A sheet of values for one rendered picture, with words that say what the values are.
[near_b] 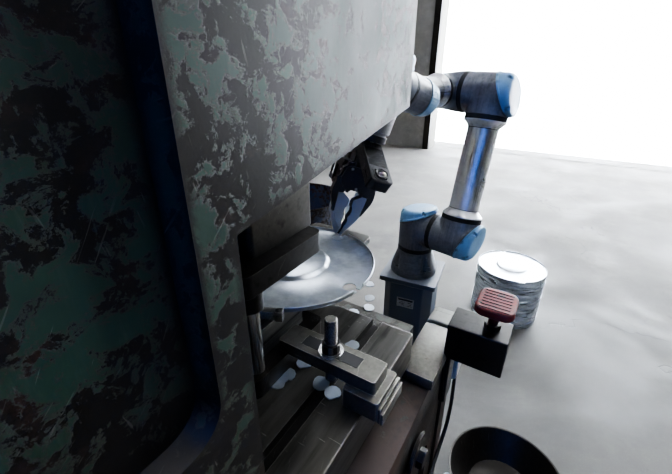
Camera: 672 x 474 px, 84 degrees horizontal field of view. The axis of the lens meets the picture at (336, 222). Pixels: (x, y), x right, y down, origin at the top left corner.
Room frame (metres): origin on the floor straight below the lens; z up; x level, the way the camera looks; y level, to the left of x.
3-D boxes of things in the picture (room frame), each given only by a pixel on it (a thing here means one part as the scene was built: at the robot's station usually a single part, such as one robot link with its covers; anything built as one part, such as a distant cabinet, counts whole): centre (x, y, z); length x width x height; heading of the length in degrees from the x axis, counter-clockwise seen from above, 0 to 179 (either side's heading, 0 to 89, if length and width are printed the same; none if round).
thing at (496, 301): (0.49, -0.26, 0.72); 0.07 x 0.06 x 0.08; 148
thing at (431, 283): (1.12, -0.27, 0.23); 0.19 x 0.19 x 0.45; 65
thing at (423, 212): (1.11, -0.27, 0.62); 0.13 x 0.12 x 0.14; 47
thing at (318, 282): (0.58, 0.08, 0.78); 0.29 x 0.29 x 0.01
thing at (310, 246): (0.47, 0.15, 0.86); 0.20 x 0.16 x 0.05; 58
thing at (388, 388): (0.38, 0.00, 0.76); 0.17 x 0.06 x 0.10; 58
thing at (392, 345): (0.47, 0.14, 0.68); 0.45 x 0.30 x 0.06; 58
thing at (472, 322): (0.50, -0.24, 0.62); 0.10 x 0.06 x 0.20; 58
